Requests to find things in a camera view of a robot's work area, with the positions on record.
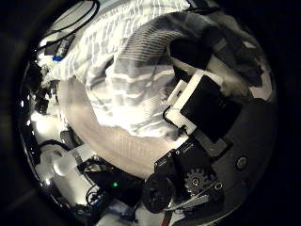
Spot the white grey striped shirt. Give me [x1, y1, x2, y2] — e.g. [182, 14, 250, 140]
[46, 0, 220, 139]

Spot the black box with green light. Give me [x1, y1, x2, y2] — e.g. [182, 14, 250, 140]
[79, 158, 145, 205]

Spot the white plastic chair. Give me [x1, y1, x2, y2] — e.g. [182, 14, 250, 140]
[36, 144, 95, 186]

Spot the black cable loop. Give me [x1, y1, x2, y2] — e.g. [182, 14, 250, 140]
[37, 0, 102, 51]

